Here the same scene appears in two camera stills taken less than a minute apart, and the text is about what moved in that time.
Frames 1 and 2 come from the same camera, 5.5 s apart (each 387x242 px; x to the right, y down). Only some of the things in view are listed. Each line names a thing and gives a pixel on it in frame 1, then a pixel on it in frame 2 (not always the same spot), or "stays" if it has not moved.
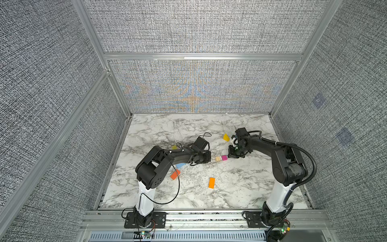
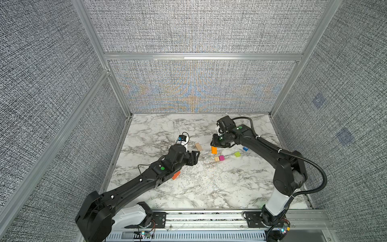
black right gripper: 231,154 → 215,142
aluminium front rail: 301,221 stays
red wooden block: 174,174 stays
